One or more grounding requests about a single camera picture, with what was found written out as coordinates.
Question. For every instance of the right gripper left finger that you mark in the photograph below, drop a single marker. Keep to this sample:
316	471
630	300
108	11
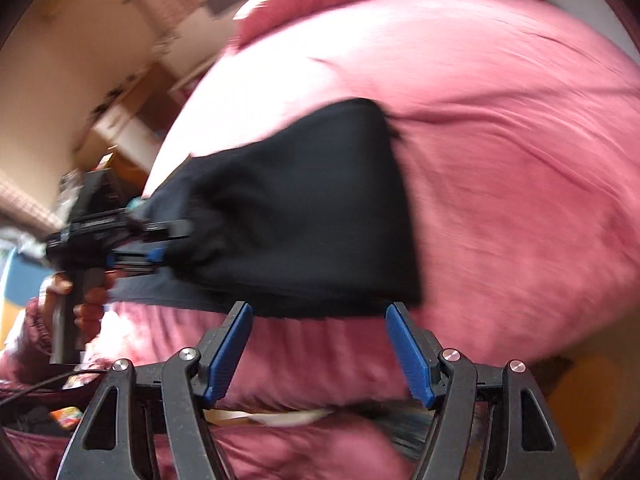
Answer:
115	437

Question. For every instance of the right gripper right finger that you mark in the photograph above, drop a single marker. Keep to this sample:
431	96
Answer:
523	441

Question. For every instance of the black pants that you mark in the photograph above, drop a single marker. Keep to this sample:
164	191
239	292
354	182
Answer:
312	222

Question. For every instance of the left hand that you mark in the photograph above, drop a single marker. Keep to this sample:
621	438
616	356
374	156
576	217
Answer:
88	314

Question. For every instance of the wooden shelf unit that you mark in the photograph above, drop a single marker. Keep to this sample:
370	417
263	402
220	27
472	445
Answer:
131	124

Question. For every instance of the pink bed sheet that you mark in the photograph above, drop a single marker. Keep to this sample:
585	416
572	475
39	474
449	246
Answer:
517	132

